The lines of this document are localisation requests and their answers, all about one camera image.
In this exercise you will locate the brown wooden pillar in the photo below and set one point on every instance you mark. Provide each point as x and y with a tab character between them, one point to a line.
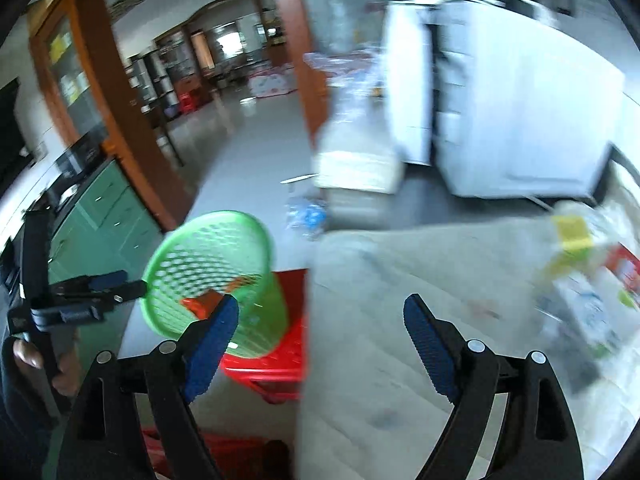
300	50

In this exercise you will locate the person's left forearm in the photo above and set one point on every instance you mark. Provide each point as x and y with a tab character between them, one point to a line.
22	410

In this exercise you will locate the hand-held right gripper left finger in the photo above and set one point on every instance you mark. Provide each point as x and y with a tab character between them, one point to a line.
212	347

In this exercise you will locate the clear plastic bag pile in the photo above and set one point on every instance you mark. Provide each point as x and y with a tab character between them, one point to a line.
350	80

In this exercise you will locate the brown wooden door frame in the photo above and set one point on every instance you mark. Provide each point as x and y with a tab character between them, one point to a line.
125	110

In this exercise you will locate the red plastic stool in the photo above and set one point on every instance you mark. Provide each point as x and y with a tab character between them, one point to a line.
280	360

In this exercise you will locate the red packet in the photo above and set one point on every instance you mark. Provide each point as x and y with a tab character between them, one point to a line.
625	265

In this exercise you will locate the person's left hand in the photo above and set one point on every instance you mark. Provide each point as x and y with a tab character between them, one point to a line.
67	370

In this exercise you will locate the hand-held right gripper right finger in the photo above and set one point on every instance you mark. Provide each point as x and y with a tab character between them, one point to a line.
427	347

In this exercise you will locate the yellow labelled packet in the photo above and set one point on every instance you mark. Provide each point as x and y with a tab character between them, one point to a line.
572	232

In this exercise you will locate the stack of small red stools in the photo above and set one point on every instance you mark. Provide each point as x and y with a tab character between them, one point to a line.
187	102

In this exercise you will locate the white printed carton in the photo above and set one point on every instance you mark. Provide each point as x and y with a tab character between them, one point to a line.
585	310

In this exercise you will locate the wooden display cabinet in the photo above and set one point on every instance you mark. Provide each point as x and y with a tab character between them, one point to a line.
230	30

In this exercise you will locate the grey storage shelf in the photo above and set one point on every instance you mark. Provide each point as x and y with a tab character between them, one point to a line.
150	85

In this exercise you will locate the white refrigerator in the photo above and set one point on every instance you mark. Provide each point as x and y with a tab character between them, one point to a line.
520	110

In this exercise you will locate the green plastic mesh basket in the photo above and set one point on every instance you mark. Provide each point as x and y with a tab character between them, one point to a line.
210	255

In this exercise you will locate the blue and white crumpled wrapper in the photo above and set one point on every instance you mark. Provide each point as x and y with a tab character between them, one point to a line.
306	216

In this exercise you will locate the white stick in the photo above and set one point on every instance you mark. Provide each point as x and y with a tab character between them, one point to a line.
300	178

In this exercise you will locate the white cardboard box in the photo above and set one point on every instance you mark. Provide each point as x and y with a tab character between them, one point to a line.
357	170

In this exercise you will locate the floral patterned box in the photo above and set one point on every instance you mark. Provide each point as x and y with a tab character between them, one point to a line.
272	84

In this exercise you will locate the black countertop appliance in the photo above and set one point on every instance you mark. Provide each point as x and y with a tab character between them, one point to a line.
82	152

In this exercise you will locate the white bucket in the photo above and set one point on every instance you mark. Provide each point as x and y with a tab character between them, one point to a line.
248	106

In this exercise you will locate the green cabinet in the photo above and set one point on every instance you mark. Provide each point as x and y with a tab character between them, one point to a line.
107	210

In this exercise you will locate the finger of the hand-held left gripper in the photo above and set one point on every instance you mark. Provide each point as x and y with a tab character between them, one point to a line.
107	280
131	290

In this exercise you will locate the orange wrapper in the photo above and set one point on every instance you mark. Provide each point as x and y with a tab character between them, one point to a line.
197	306

